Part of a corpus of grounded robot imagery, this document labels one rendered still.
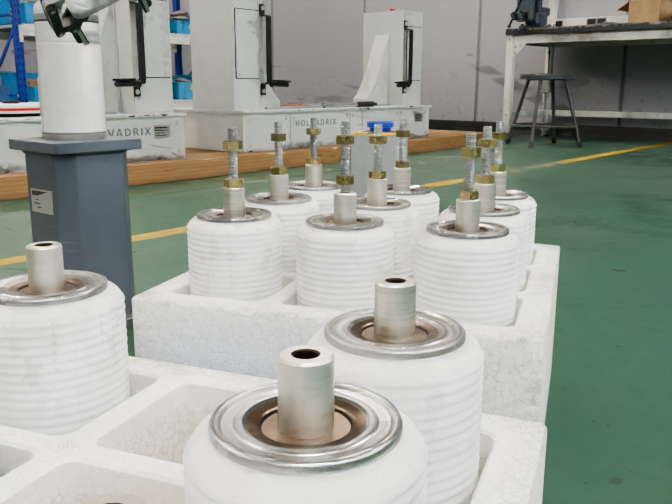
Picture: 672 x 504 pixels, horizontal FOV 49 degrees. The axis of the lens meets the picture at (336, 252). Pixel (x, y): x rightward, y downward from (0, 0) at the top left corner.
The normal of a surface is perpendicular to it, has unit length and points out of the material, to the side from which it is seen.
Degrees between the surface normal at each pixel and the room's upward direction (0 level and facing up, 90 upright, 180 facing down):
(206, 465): 43
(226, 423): 4
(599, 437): 0
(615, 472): 0
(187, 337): 90
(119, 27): 90
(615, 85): 90
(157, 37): 90
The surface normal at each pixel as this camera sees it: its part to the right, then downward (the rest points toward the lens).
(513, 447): 0.00, -0.97
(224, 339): -0.32, 0.21
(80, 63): 0.61, 0.18
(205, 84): -0.65, 0.17
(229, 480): -0.39, -0.60
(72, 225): 0.07, 0.19
